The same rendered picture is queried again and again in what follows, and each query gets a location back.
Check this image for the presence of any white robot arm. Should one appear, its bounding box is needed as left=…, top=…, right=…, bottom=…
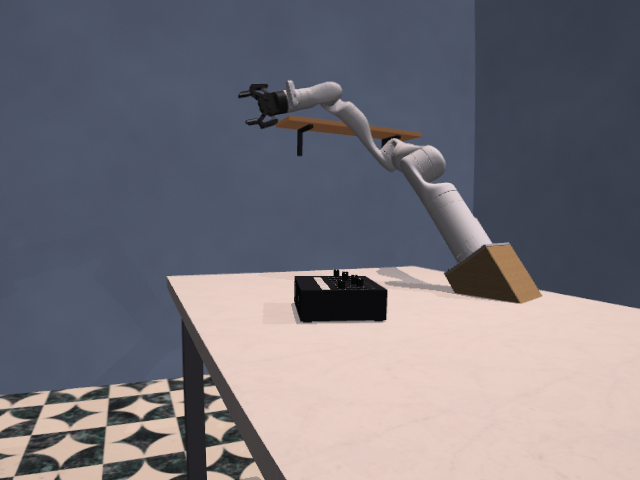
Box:
left=284, top=80, right=492, bottom=263

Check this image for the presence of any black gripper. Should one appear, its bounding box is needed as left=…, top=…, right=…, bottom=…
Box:
left=238, top=84, right=288, bottom=129

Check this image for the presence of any black lighting desk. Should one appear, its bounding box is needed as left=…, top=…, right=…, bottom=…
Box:
left=294, top=270, right=388, bottom=323

